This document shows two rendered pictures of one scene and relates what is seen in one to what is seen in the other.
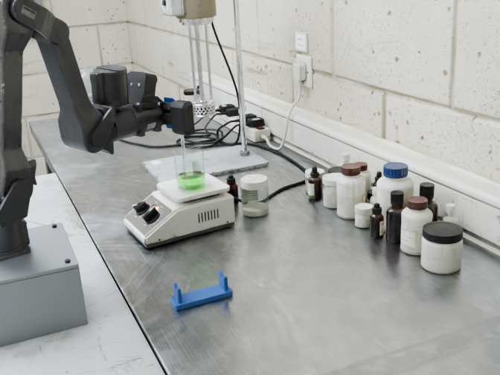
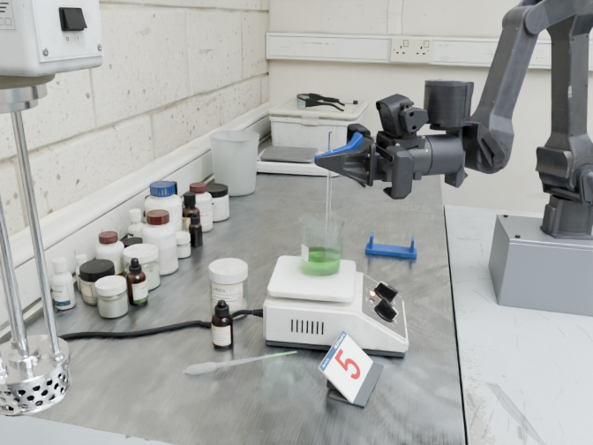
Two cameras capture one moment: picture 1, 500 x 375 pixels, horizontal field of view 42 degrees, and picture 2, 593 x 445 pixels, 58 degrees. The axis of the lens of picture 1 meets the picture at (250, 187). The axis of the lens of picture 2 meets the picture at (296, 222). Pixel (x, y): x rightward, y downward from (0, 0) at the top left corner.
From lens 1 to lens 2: 1.92 m
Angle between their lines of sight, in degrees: 127
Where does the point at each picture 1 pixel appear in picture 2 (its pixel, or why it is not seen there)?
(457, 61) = (95, 79)
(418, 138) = (73, 184)
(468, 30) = not seen: hidden behind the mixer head
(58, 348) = not seen: hidden behind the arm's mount
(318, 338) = (348, 215)
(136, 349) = (457, 242)
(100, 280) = (467, 297)
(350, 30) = not seen: outside the picture
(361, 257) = (242, 237)
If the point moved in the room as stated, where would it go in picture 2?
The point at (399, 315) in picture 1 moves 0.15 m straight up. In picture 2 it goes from (291, 209) to (292, 148)
